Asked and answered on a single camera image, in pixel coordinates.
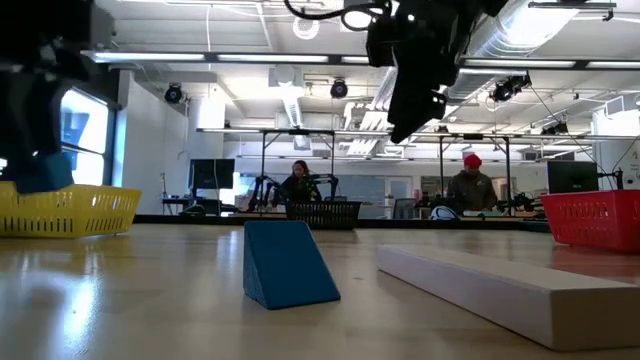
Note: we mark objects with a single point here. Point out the black background robot arm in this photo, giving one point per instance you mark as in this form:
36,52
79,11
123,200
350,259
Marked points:
260,192
327,182
520,202

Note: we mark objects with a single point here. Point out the long pale wood block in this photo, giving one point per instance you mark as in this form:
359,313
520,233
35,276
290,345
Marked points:
500,285

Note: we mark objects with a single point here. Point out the blue wedge block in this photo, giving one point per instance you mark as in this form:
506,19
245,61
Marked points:
285,270

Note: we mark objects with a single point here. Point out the black plastic basket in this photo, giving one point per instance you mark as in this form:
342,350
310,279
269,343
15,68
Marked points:
322,214

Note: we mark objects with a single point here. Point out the black computer monitor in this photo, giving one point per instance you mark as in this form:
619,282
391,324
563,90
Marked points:
571,176
211,173

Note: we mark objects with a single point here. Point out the black metal station frame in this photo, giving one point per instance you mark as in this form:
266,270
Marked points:
507,170
262,150

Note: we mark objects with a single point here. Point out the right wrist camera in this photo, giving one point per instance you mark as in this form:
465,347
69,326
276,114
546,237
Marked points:
382,42

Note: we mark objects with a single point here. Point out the blue cube block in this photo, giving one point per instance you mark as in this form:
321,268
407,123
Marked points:
45,175

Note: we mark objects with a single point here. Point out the grey office chair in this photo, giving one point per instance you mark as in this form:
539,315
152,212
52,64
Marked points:
405,209

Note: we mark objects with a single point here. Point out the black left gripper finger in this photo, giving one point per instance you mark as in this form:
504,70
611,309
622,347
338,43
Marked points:
37,117
6,125

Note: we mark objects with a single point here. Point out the yellow plastic basket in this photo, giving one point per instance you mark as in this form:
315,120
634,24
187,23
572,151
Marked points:
70,212

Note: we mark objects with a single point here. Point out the person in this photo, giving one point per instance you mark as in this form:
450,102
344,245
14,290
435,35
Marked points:
472,190
298,187

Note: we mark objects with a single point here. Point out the black overhead light bar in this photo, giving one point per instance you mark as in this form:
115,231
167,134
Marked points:
210,57

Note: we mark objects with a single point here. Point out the red plastic basket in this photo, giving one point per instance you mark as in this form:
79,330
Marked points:
595,220

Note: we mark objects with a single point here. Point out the white and blue round object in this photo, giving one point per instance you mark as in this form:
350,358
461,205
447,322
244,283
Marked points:
444,213

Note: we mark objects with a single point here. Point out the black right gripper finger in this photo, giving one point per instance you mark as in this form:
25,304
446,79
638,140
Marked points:
415,112

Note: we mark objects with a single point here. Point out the black ceiling spotlight cluster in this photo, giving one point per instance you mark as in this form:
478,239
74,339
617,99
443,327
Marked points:
510,89

